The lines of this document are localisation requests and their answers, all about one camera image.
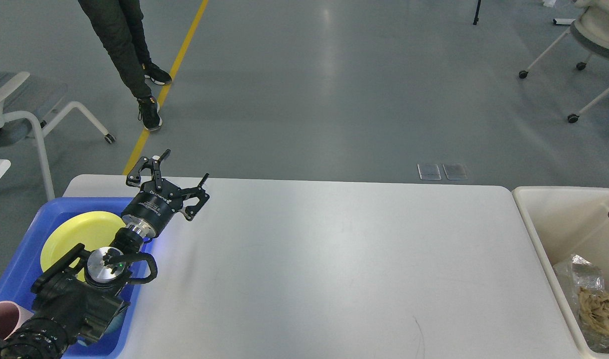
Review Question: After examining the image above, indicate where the white chair left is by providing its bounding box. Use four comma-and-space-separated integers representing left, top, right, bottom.
0, 71, 116, 200

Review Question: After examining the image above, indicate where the grey floor plate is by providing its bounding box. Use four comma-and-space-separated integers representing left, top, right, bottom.
418, 163, 442, 181
442, 164, 468, 181

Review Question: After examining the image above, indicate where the brown paper ball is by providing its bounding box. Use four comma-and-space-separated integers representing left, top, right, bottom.
578, 287, 609, 336

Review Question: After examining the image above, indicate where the black tripod leg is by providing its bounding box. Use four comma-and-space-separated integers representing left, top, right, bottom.
472, 0, 482, 25

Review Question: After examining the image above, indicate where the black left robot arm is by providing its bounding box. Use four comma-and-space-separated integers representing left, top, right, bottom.
0, 150, 210, 359

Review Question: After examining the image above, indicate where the beige plastic bin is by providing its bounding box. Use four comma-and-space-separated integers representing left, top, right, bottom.
512, 186, 609, 359

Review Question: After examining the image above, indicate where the yellow plastic plate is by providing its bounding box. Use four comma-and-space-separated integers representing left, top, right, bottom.
32, 211, 131, 293

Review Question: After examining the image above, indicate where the teal mug yellow inside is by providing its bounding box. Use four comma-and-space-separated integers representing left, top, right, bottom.
104, 311, 126, 336

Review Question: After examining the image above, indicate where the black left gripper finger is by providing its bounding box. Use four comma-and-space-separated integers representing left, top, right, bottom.
175, 173, 210, 222
126, 149, 172, 192

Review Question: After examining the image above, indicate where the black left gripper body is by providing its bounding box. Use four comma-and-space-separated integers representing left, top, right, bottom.
121, 182, 183, 238

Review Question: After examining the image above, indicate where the white office chair right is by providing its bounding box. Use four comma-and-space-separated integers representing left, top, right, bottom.
518, 0, 609, 124

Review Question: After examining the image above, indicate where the blue plastic tray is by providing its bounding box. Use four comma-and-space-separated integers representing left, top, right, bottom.
0, 197, 139, 359

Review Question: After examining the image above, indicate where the silver foil bag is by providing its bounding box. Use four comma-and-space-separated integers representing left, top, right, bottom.
553, 254, 609, 353

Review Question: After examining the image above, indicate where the pink mug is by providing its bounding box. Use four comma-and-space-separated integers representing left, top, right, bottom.
0, 301, 34, 340

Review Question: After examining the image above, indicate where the person in black clothes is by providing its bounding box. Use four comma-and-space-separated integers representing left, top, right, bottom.
78, 0, 172, 132

